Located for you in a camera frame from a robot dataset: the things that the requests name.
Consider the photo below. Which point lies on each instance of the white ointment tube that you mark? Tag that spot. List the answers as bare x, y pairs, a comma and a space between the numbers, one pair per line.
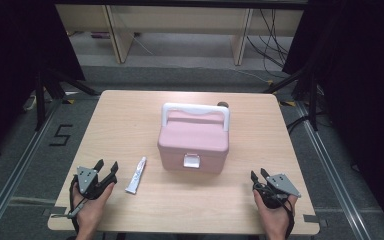
136, 176

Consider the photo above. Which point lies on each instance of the black metal stand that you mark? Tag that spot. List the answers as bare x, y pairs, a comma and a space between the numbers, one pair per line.
40, 100
312, 100

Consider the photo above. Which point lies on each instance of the metal floor rail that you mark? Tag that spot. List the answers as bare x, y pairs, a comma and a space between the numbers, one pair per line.
16, 173
333, 173

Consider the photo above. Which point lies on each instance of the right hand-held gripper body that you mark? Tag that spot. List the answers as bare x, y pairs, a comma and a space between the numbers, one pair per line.
281, 186

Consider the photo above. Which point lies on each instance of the yellow tape piece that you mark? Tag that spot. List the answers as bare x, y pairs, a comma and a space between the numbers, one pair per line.
68, 101
288, 103

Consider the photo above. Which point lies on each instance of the beige wooden shelf unit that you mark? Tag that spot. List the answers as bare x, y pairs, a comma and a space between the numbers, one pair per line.
180, 20

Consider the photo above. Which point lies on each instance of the person's left hand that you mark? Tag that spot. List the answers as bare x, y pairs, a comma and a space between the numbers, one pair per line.
90, 213

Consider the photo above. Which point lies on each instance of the person's right hand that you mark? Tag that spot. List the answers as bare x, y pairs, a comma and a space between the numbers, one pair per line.
276, 220

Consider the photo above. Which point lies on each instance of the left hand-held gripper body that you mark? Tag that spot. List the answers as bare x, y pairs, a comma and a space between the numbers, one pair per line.
86, 180

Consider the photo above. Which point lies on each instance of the black tape piece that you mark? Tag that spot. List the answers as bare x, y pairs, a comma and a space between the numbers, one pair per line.
55, 211
313, 219

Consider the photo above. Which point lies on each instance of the black curtain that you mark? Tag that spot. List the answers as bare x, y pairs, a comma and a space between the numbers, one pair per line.
13, 66
363, 83

